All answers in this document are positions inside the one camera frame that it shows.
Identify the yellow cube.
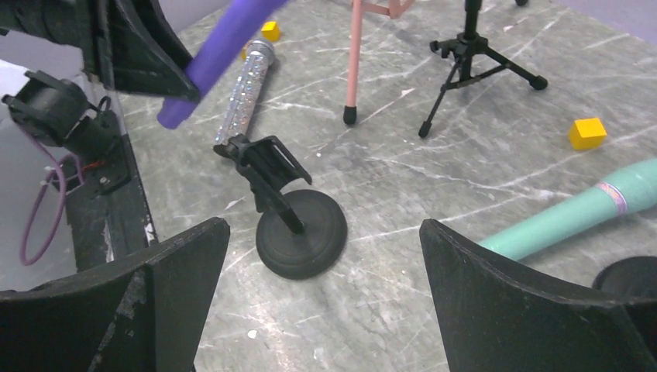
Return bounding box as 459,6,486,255
568,117,607,150
260,21,282,42

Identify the pink music stand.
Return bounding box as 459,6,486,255
342,0,414,126

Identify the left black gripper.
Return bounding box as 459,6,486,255
1,0,201,102

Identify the purple microphone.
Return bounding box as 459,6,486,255
157,0,287,129

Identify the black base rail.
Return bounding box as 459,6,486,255
66,143,159,272

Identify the glitter silver microphone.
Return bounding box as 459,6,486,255
213,39,276,158

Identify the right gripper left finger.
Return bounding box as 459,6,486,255
1,217,230,371

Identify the black round-base mic stand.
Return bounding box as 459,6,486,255
213,135,348,280

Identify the black tripod shock mount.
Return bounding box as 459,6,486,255
418,0,549,140

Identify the teal microphone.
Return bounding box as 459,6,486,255
480,158,656,260

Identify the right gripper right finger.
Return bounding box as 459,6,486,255
419,219,656,371

